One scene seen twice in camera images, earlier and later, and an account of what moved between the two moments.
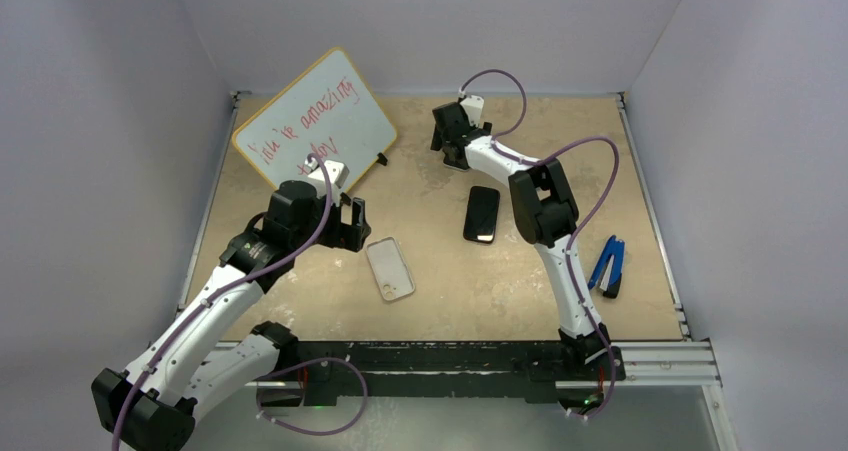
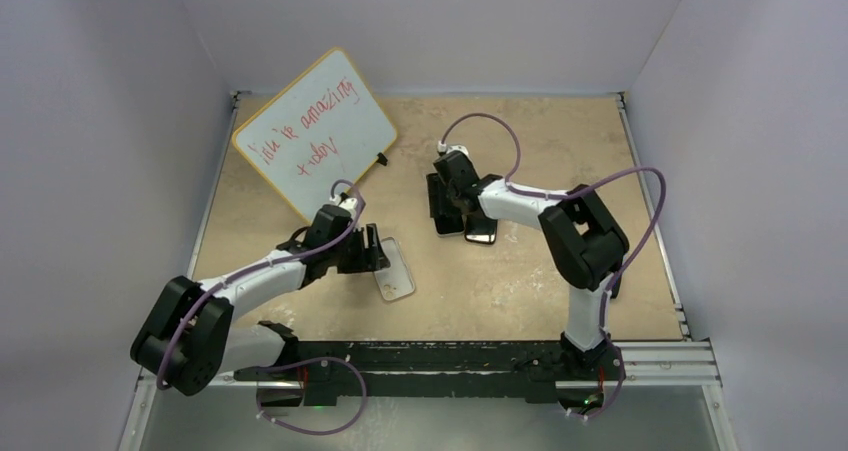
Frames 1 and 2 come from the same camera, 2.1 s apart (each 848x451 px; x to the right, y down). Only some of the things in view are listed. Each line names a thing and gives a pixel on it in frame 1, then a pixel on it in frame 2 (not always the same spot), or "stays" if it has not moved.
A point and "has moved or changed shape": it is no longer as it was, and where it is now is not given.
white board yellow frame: (326, 109) stays
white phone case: (392, 275) stays
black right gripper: (439, 141) → (439, 204)
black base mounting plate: (525, 369) stays
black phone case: (482, 213) stays
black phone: (456, 159) has moved or changed shape
